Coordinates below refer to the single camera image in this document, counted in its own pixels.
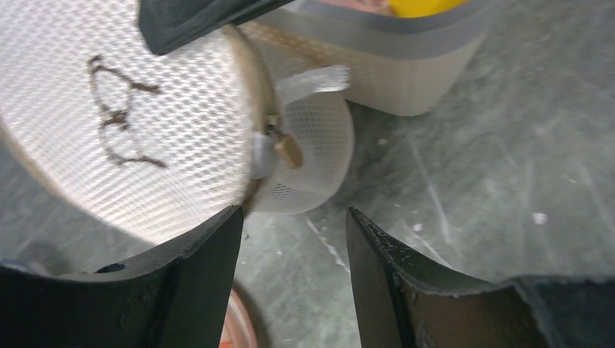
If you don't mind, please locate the cream plastic laundry basket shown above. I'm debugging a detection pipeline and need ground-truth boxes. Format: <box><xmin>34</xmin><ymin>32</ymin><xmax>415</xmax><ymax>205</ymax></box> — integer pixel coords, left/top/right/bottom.
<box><xmin>243</xmin><ymin>1</ymin><xmax>505</xmax><ymax>117</ymax></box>

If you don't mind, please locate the white mesh laundry bag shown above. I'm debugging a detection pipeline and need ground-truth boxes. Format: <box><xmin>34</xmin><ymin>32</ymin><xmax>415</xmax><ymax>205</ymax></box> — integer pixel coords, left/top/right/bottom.
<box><xmin>1</xmin><ymin>1</ymin><xmax>354</xmax><ymax>244</ymax></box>

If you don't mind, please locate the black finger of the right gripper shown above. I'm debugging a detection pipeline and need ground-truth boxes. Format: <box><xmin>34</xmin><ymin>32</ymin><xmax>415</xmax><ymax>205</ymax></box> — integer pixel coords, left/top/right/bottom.
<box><xmin>138</xmin><ymin>0</ymin><xmax>291</xmax><ymax>56</ymax></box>

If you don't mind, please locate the floral pink laundry bag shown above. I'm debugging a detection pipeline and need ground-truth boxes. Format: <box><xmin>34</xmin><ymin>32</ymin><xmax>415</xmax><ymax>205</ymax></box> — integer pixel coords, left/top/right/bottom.
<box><xmin>218</xmin><ymin>289</ymin><xmax>258</xmax><ymax>348</ymax></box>

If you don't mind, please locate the yellow bra in basket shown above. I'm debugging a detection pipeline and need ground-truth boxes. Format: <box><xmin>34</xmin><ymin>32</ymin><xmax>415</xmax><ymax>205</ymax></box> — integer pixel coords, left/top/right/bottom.
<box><xmin>387</xmin><ymin>0</ymin><xmax>466</xmax><ymax>18</ymax></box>

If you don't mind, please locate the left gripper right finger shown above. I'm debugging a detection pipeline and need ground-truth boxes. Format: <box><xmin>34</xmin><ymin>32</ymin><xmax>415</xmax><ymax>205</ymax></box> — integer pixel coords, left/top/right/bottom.
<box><xmin>345</xmin><ymin>208</ymin><xmax>614</xmax><ymax>347</ymax></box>

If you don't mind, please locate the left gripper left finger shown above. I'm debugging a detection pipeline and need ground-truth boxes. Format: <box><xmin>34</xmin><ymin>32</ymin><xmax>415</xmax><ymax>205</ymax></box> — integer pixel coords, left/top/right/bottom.
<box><xmin>1</xmin><ymin>206</ymin><xmax>244</xmax><ymax>347</ymax></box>

